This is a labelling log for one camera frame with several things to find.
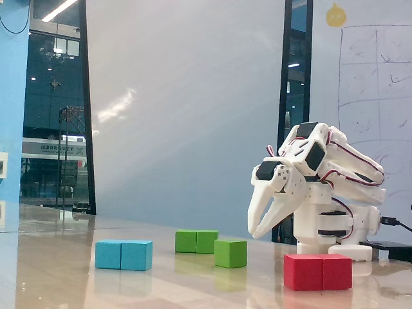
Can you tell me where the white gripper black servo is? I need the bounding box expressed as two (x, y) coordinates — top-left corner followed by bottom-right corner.
(247, 156), (307, 240)

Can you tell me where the small green cube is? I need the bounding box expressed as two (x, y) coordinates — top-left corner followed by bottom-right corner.
(214, 238), (248, 269)

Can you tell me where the long green block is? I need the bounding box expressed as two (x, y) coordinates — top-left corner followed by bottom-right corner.
(174, 229), (220, 254)

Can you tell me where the long red block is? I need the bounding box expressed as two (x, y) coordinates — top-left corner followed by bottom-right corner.
(283, 253), (353, 292)

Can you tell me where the long blue block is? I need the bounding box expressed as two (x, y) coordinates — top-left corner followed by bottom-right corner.
(94, 239), (154, 272)

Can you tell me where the flat black power box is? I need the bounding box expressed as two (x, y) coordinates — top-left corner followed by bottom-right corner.
(359, 241), (412, 262)

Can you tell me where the whiteboard with drawn grid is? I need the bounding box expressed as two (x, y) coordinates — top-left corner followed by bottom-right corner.
(310, 0), (412, 226)

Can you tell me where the round yellow sticker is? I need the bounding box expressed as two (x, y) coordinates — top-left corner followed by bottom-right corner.
(325, 2), (348, 28)

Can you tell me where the black plug with cable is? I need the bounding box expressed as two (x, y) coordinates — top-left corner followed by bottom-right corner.
(379, 216), (412, 232)

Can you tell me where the wide black window frame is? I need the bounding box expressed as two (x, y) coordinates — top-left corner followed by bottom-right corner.
(272, 0), (314, 244)

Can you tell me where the thin black window post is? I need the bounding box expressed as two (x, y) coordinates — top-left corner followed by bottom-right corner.
(78, 0), (97, 216)

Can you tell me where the thin black wall cable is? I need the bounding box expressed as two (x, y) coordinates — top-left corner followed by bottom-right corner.
(0, 0), (35, 35)

